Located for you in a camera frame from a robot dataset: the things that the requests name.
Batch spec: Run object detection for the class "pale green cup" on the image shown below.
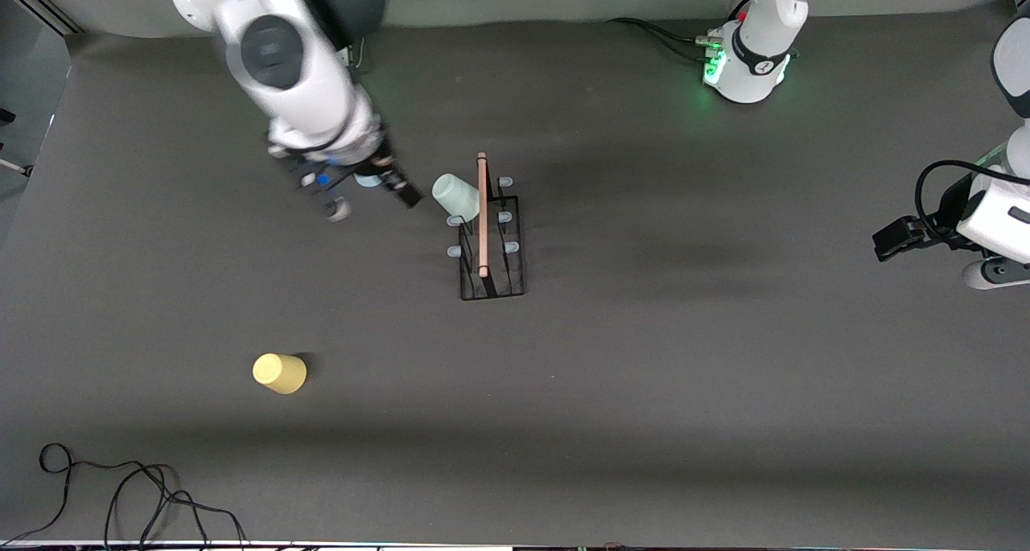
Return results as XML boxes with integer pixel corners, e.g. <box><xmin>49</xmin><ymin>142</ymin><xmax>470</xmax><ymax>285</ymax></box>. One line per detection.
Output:
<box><xmin>432</xmin><ymin>173</ymin><xmax>481</xmax><ymax>224</ymax></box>

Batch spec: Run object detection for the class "black wire cup holder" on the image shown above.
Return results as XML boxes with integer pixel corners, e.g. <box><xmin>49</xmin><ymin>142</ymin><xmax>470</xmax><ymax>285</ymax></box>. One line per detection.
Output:
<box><xmin>447</xmin><ymin>152</ymin><xmax>528</xmax><ymax>302</ymax></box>

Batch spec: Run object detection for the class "yellow cup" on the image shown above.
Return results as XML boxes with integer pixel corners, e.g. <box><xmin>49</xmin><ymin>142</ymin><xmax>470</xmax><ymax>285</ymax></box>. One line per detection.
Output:
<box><xmin>253</xmin><ymin>353</ymin><xmax>307</xmax><ymax>395</ymax></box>

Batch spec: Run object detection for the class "black left arm base cable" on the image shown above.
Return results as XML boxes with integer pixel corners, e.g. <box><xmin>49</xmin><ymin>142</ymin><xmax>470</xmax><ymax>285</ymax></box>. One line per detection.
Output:
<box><xmin>608</xmin><ymin>0</ymin><xmax>753</xmax><ymax>65</ymax></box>

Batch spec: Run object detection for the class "loose black cable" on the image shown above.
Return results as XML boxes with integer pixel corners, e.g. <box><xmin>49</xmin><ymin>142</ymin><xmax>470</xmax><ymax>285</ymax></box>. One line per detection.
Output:
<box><xmin>0</xmin><ymin>442</ymin><xmax>249</xmax><ymax>548</ymax></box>

